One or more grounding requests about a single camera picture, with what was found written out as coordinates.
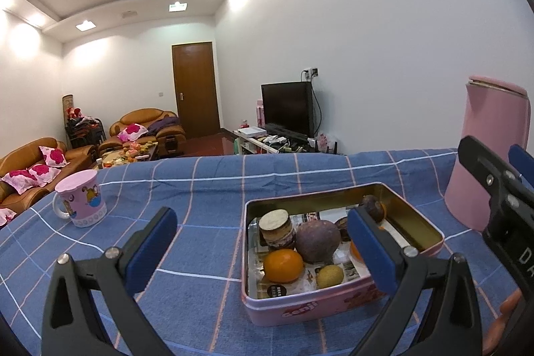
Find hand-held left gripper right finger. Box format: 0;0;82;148
346;207;485;356

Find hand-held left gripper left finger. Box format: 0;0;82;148
40;207;179;356

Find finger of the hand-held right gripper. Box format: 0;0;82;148
458;136;527;207
508;144;534;190

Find dark passion fruit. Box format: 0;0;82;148
334;216;353;242
360;195;385;223

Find kiwi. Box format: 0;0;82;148
316;265;345;290

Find large purple fruit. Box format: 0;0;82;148
295;219;342;265

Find pink tin box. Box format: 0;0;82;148
240;182;445;327

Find person's right hand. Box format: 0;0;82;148
484;289;524;356

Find pink electric kettle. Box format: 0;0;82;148
443;75;530;232

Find printed paper sheet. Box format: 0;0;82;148
248;210;372;296

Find blue plaid tablecloth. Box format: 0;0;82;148
0;148;534;356

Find pink cartoon mug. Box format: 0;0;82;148
52;169;107;229

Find cluttered coffee table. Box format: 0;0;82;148
97;139;160;169

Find black router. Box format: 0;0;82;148
309;138;338;154

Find pink flower bag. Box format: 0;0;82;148
315;133;336;152

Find brown leather sofa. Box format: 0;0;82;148
0;137;98;215

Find brown leather armchair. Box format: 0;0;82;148
98;108;186;158

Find purple blanket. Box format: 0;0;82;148
147;117;181;135

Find black rack with clothes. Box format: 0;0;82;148
64;107;106;150

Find white television stand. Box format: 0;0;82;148
232;128;318;154

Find black flat television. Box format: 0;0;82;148
261;81;315;137

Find brown wooden door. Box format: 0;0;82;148
171;41;220;140

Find black power cable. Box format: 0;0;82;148
302;70;324;137

